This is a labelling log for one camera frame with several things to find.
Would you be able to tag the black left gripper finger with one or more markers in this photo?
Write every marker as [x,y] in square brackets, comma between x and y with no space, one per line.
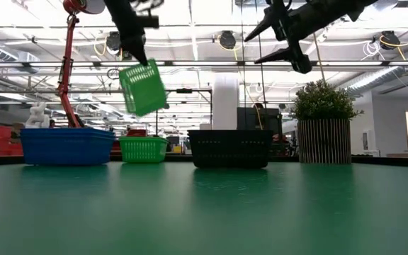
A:
[141,55]

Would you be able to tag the blue plastic basket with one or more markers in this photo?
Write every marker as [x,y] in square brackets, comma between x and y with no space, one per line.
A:
[66,152]
[66,129]
[66,134]

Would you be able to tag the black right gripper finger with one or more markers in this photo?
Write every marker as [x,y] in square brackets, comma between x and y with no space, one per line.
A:
[278,55]
[264,28]

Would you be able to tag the black cabinet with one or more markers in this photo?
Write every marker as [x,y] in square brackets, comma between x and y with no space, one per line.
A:
[250,118]

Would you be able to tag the white knotted sculpture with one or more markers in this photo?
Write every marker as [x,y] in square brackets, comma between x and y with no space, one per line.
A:
[37,118]

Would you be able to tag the red desk lamp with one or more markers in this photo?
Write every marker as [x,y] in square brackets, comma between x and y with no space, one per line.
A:
[70,42]

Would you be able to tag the white pillar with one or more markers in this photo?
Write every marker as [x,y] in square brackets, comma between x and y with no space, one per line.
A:
[225,102]

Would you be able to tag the black table frame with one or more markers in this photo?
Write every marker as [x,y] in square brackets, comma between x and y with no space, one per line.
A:
[384,161]

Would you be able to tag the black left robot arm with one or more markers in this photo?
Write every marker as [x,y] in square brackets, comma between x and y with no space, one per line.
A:
[117,7]

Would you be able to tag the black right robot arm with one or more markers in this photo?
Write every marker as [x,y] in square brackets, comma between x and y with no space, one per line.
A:
[331,12]

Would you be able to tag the artificial plant in striped pot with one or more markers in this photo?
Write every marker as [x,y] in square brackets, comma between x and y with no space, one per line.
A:
[324,141]

